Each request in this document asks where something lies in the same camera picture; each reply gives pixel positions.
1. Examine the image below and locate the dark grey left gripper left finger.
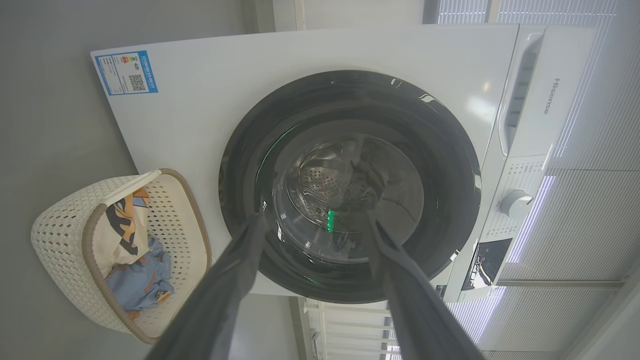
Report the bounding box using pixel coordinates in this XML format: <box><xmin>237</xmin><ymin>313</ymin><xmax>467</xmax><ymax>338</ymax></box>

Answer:
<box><xmin>145</xmin><ymin>212</ymin><xmax>268</xmax><ymax>360</ymax></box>

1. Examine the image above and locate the white front-load washing machine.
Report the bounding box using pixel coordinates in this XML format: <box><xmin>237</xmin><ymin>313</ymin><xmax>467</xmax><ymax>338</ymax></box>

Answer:
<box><xmin>90</xmin><ymin>24</ymin><xmax>598</xmax><ymax>304</ymax></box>

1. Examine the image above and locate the blue energy label sticker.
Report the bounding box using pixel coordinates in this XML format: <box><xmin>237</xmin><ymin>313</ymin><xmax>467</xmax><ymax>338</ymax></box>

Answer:
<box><xmin>95</xmin><ymin>50</ymin><xmax>159</xmax><ymax>96</ymax></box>

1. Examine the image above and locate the blue cartoon print garment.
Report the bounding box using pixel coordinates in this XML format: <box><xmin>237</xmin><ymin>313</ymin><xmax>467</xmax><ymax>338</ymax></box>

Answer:
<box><xmin>106</xmin><ymin>237</ymin><xmax>175</xmax><ymax>321</ymax></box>

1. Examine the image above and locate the cream printed garment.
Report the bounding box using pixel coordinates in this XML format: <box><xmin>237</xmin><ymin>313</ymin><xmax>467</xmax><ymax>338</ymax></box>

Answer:
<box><xmin>93</xmin><ymin>187</ymin><xmax>151</xmax><ymax>278</ymax></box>

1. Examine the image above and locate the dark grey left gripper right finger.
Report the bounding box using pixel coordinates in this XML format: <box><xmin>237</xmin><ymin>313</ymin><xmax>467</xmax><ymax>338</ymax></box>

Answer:
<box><xmin>367</xmin><ymin>210</ymin><xmax>486</xmax><ymax>360</ymax></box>

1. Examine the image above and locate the white metal railing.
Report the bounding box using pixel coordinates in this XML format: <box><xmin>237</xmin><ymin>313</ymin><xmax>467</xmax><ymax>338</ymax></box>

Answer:
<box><xmin>302</xmin><ymin>297</ymin><xmax>401</xmax><ymax>360</ymax></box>

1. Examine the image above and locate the cream perforated laundry basket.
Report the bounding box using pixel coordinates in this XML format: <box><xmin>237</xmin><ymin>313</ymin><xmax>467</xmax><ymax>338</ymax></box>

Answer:
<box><xmin>31</xmin><ymin>168</ymin><xmax>213</xmax><ymax>345</ymax></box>

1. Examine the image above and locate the white washing machine dial knob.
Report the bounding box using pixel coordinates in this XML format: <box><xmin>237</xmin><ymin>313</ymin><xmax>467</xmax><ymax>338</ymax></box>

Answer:
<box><xmin>500</xmin><ymin>190</ymin><xmax>535</xmax><ymax>220</ymax></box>

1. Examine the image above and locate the white detergent drawer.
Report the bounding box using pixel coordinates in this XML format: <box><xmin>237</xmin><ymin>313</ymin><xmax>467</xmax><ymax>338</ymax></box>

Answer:
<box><xmin>497</xmin><ymin>25</ymin><xmax>597</xmax><ymax>158</ymax></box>

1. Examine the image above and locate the black washing machine display panel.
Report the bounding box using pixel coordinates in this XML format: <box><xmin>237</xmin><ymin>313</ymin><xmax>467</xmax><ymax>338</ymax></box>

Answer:
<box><xmin>462</xmin><ymin>238</ymin><xmax>513</xmax><ymax>292</ymax></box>

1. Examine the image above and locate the round dark washer door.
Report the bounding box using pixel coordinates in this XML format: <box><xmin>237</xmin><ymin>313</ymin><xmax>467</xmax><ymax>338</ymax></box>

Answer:
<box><xmin>218</xmin><ymin>70</ymin><xmax>482</xmax><ymax>304</ymax></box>

